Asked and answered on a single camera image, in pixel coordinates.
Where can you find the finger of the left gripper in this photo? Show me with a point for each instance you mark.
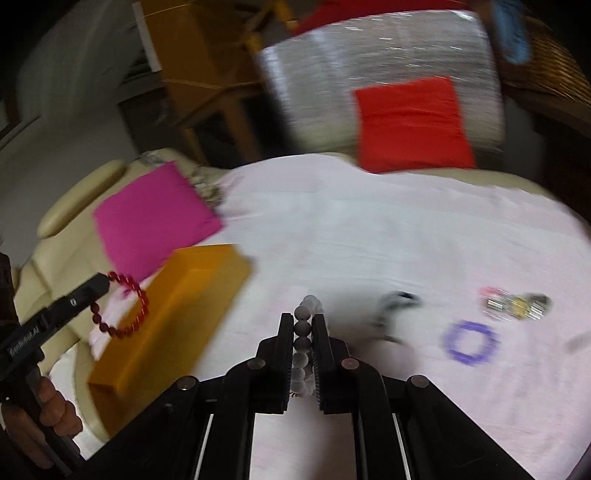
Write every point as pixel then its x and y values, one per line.
pixel 67 307

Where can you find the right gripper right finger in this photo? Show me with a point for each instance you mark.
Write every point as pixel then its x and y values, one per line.
pixel 334 384

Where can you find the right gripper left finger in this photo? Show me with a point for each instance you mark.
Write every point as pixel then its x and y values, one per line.
pixel 273 378

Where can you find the gold silver wristwatch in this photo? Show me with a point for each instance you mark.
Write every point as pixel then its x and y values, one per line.
pixel 505 306

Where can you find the orange jewelry box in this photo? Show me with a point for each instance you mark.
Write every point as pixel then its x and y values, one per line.
pixel 186 301

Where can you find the person's left hand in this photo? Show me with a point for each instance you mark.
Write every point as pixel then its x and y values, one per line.
pixel 56 412

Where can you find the magenta cloth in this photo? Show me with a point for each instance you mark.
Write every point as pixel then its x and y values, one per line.
pixel 142 224

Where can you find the pink white lace blanket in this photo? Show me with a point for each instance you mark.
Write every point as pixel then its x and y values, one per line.
pixel 402 275

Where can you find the keys on sofa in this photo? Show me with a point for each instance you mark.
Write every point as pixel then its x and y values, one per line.
pixel 205 181

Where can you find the red cushion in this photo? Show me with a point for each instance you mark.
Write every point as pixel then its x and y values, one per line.
pixel 412 125

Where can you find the silver foil insulation mat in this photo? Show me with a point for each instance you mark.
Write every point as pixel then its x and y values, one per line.
pixel 313 77

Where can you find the large red pillow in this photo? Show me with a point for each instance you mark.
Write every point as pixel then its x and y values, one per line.
pixel 334 11

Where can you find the wicker basket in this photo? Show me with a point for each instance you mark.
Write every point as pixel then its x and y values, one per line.
pixel 550 83

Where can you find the blue cloth in basket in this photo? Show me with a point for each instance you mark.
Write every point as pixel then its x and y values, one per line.
pixel 510 30

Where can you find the wooden chair frame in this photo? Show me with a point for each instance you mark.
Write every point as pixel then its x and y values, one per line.
pixel 205 55

